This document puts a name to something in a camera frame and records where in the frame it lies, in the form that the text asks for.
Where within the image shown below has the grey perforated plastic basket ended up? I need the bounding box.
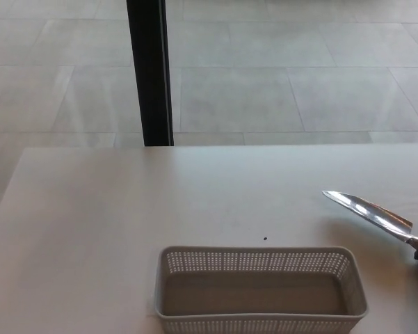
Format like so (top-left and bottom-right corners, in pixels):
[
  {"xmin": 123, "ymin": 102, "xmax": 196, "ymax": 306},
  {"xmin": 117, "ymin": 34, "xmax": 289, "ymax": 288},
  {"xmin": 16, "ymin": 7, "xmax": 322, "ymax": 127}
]
[{"xmin": 154, "ymin": 246, "xmax": 369, "ymax": 334}]

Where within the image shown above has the black window frame post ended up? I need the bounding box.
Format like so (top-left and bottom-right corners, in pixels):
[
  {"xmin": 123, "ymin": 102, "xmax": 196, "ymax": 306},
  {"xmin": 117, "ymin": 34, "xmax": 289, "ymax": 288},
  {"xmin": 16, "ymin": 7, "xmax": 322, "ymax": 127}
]
[{"xmin": 126, "ymin": 0, "xmax": 175, "ymax": 147}]

